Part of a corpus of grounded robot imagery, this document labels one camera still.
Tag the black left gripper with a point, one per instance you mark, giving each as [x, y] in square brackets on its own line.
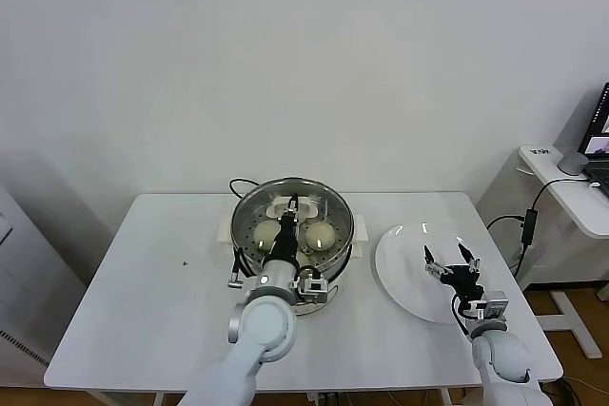
[286, 239]

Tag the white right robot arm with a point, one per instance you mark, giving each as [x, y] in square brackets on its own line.
[499, 353]

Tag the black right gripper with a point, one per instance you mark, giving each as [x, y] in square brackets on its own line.
[464, 282]

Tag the grey round desk gadget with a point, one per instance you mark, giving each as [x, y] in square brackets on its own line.
[572, 162]

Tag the white table leg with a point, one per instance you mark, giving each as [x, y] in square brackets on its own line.
[445, 399]
[159, 400]

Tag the cream electric cooker base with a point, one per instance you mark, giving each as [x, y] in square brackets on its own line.
[361, 230]

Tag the white round plate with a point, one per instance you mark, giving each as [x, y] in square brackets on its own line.
[404, 282]

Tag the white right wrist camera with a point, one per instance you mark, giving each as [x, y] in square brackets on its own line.
[492, 307]

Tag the white power strip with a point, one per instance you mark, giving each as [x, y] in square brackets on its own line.
[320, 396]

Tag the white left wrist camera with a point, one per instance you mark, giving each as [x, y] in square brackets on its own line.
[314, 287]

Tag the perforated steel steamer basket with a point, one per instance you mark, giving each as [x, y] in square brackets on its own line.
[345, 258]

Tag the black laptop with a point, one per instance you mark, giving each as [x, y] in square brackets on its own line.
[598, 140]

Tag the white side desk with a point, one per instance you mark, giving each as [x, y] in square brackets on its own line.
[571, 206]

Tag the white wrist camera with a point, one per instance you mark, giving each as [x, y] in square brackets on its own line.
[492, 307]
[314, 287]

